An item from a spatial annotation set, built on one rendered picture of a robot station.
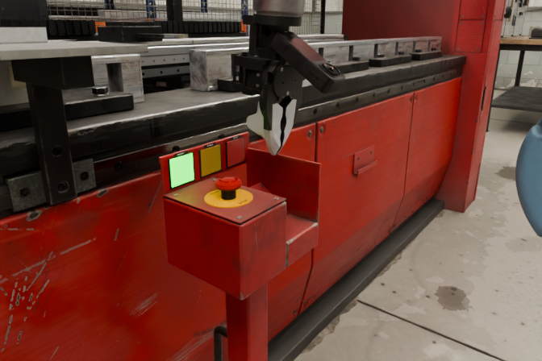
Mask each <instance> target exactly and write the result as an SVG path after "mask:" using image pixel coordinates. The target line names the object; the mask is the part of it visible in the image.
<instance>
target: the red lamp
mask: <svg viewBox="0 0 542 361"><path fill-rule="evenodd" d="M244 161H245V153H244V137H243V138H240V139H236V140H232V141H230V142H227V166H228V167H230V166H232V165H235V164H238V163H241V162H244Z"/></svg>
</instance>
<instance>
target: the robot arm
mask: <svg viewBox="0 0 542 361"><path fill-rule="evenodd" d="M304 6H305V0H252V9H253V10H254V11H256V14H253V15H243V24H248V25H250V31H249V47H248V52H241V55H237V56H234V68H233V89H235V90H239V91H242V93H243V94H247V95H251V96H254V95H257V94H258V95H260V96H259V102H258V106H257V112H256V114H252V115H249V116H248V117H247V126H248V128H249V129H250V130H252V131H254V132H255V133H257V134H258V135H260V136H261V137H263V138H264V139H265V141H266V144H267V147H268V149H269V152H270V153H271V155H273V156H275V155H277V154H278V153H279V151H280V150H281V149H282V147H283V146H284V144H285V142H286V140H287V138H288V136H289V134H290V132H291V129H292V127H293V125H294V123H295V120H296V118H297V115H298V110H299V107H300V104H301V100H302V82H303V79H302V77H305V78H306V79H307V80H308V81H309V82H310V83H311V84H312V85H313V86H314V87H315V88H316V89H317V90H319V91H320V92H321V93H331V92H335V91H337V90H338V89H339V87H341V85H342V84H343V82H344V80H345V76H344V75H343V74H342V73H341V72H340V71H339V70H338V69H337V68H336V67H335V66H334V65H332V64H330V63H329V62H328V61H327V60H325V59H324V58H323V57H322V56H321V55H320V54H318V53H317V51H315V50H314V49H313V48H312V47H311V46H309V45H308V44H307V43H306V42H305V41H303V40H302V39H301V38H300V37H299V36H298V35H296V34H295V33H294V32H293V31H289V29H290V27H300V26H301V24H302V17H299V15H302V14H303V13H304ZM237 65H238V66H240V69H239V83H237V82H236V66H237ZM515 182H516V188H517V193H518V196H519V201H520V204H521V206H522V209H523V212H524V213H525V216H526V218H527V220H528V221H529V223H530V225H531V226H532V228H533V230H534V231H535V232H536V234H537V235H538V236H539V237H541V238H542V118H541V119H540V121H539V122H538V123H537V124H536V125H535V126H533V127H532V128H531V130H530V131H529V132H528V133H527V135H526V137H525V138H524V140H523V142H522V145H521V147H520V149H519V154H518V157H517V161H516V167H515Z"/></svg>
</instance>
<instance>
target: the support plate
mask: <svg viewBox="0 0 542 361"><path fill-rule="evenodd" d="M59 42H64V43H59ZM141 52H148V45H147V44H112V43H94V42H75V41H57V40H48V43H37V44H0V60H26V59H41V58H56V57H71V56H98V55H113V54H127V53H141Z"/></svg>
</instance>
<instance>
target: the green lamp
mask: <svg viewBox="0 0 542 361"><path fill-rule="evenodd" d="M169 162H170V172H171V183H172V188H173V187H175V186H178V185H182V184H184V183H186V182H189V181H192V180H194V164H193V153H190V154H187V155H184V156H179V157H177V158H174V159H171V160H169Z"/></svg>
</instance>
